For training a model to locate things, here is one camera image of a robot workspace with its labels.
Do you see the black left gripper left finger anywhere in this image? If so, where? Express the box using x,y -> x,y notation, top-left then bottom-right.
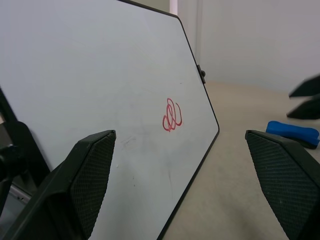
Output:
4,129 -> 117,240

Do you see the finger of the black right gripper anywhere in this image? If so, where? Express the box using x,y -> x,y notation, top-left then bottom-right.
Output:
288,73 -> 320,99
285,95 -> 320,121

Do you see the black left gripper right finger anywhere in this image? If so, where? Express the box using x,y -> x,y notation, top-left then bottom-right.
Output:
244,129 -> 320,240

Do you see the blue whiteboard eraser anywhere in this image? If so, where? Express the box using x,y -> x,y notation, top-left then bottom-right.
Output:
265,120 -> 320,151

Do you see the red scribble on whiteboard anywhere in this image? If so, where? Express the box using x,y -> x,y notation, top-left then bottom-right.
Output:
162,97 -> 184,133

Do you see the black whiteboard stand bracket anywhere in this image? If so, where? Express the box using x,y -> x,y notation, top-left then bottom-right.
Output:
0,85 -> 51,198

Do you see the black whiteboard frame knob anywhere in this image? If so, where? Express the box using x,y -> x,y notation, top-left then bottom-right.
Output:
196,64 -> 208,85

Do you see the whiteboard with black frame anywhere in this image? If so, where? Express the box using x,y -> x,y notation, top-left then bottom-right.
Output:
0,0 -> 221,240

